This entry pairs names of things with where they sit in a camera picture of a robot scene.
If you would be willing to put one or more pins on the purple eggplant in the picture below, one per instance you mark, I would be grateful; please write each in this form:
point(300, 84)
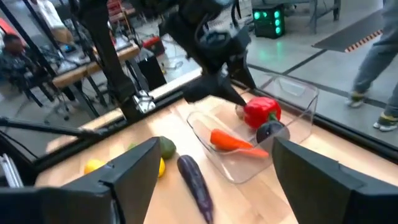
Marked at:
point(196, 183)

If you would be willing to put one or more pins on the black box green lights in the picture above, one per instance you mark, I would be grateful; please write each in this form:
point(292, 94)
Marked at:
point(267, 21)

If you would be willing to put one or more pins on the clear plastic bin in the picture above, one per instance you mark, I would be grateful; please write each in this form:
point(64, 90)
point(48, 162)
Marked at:
point(242, 169)

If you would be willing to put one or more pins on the orange yellow mango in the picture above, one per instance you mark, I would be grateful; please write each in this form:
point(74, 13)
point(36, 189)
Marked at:
point(93, 165)

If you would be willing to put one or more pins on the orange carrot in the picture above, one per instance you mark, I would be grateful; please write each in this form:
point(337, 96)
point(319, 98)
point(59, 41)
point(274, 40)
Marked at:
point(227, 141)

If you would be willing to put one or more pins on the dark green avocado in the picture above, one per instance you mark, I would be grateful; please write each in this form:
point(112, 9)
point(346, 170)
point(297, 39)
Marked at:
point(168, 147)

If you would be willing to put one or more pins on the round dark purple vegetable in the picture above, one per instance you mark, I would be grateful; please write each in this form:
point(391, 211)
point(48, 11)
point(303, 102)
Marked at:
point(269, 130)

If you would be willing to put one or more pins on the wooden workbench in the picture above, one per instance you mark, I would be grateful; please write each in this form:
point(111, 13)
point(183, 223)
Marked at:
point(81, 71)

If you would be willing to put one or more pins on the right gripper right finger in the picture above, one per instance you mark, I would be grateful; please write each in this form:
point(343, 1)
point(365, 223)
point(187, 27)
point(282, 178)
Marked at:
point(342, 199)

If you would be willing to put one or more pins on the yellow lemon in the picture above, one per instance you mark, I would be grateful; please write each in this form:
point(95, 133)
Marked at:
point(162, 168)

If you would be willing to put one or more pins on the person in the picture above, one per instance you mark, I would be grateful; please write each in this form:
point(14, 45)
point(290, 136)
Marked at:
point(373, 59)
point(14, 59)

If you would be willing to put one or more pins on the red bell pepper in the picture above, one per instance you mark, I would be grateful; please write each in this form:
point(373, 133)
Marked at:
point(259, 110)

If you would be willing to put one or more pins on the red toolbox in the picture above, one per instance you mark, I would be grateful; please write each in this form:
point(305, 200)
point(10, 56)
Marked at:
point(153, 45)

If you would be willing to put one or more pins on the black mat striped edge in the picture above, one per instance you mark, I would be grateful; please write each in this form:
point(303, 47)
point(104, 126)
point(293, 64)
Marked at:
point(348, 35)

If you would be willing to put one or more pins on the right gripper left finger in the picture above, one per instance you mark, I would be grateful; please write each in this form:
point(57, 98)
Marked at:
point(77, 205)

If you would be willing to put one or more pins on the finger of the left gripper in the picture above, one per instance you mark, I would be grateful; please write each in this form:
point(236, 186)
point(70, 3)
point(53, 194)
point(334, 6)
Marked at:
point(241, 70)
point(208, 88)

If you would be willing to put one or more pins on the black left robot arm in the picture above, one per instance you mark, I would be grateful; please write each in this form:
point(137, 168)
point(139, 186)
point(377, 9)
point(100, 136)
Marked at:
point(105, 56)

